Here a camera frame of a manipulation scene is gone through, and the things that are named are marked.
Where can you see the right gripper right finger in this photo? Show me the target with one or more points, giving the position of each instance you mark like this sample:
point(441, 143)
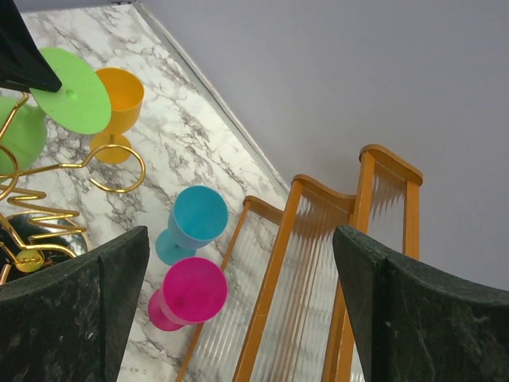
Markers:
point(414, 322)

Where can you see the wooden dish rack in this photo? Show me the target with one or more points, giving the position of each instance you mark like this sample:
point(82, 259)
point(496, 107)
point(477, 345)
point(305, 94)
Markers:
point(286, 319)

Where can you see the pink plastic wine glass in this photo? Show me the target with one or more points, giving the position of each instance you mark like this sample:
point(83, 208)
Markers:
point(194, 290)

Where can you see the gold wire wine glass rack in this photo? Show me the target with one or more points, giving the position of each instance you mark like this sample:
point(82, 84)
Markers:
point(38, 235)

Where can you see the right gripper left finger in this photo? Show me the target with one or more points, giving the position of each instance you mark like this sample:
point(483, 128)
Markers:
point(71, 322)

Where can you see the green plastic wine glass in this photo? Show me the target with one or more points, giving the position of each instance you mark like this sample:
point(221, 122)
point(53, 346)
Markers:
point(81, 105)

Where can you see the blue plastic wine glass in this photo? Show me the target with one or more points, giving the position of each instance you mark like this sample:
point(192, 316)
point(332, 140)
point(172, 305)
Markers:
point(199, 215)

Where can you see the orange plastic wine glass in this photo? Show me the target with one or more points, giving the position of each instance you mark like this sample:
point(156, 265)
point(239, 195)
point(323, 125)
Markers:
point(126, 93)

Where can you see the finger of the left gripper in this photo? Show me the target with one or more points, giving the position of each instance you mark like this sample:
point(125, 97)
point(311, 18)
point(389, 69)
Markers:
point(22, 65)

